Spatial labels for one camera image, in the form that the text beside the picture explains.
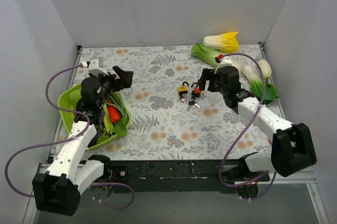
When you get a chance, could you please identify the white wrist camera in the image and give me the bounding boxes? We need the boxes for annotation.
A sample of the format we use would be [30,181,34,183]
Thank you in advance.
[88,57,108,77]
[214,54,232,74]

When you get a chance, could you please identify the orange bell pepper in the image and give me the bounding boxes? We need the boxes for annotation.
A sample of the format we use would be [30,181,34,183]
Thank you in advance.
[107,105,121,124]

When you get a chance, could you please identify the yellow white cabbage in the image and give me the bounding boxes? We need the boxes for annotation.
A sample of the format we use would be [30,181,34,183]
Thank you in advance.
[203,32,239,53]

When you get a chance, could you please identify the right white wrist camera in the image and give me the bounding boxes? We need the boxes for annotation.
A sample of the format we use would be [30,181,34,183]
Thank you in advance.
[214,54,232,74]

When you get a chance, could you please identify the green leafy vegetable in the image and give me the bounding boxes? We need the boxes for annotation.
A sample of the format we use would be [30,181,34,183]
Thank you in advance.
[96,115,130,144]

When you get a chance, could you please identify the green napa cabbage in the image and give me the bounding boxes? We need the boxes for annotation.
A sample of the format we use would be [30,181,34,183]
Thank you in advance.
[191,42,243,71]

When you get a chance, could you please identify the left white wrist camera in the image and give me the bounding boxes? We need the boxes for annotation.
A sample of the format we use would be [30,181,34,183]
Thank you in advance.
[88,57,108,77]

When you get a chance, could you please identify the black-headed keys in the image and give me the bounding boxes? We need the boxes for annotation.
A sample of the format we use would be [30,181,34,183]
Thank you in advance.
[187,100,200,110]

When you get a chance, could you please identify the orange padlock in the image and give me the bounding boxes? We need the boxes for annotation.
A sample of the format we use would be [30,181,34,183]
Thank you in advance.
[191,82,202,100]

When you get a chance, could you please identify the purple eggplant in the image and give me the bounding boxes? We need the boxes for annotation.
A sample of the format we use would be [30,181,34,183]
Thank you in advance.
[87,132,106,148]

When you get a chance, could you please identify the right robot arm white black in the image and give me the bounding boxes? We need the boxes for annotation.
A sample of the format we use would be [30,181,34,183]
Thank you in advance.
[198,66,317,181]

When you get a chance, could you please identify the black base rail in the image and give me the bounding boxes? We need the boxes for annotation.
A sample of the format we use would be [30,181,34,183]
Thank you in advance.
[81,159,272,193]

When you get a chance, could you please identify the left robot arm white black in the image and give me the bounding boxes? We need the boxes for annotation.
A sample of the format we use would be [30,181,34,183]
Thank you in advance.
[32,66,133,216]

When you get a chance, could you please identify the green beans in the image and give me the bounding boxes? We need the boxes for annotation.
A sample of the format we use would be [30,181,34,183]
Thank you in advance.
[108,92,130,121]

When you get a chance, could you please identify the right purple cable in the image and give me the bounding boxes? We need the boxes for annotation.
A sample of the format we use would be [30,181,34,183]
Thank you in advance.
[219,53,277,200]

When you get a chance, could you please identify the green round cabbage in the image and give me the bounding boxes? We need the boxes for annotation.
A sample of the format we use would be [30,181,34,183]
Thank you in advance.
[69,89,81,106]

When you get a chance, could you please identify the bok choy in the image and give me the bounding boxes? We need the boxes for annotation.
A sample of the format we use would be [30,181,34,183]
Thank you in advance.
[241,65,279,105]

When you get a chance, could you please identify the floral table mat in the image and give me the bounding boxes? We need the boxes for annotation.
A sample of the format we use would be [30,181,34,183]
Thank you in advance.
[80,45,271,160]

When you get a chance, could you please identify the yellow padlock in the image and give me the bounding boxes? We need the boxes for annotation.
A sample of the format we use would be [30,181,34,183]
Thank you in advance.
[178,81,189,95]

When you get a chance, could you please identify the white radish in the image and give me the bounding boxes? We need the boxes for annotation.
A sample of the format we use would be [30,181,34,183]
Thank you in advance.
[258,59,272,79]

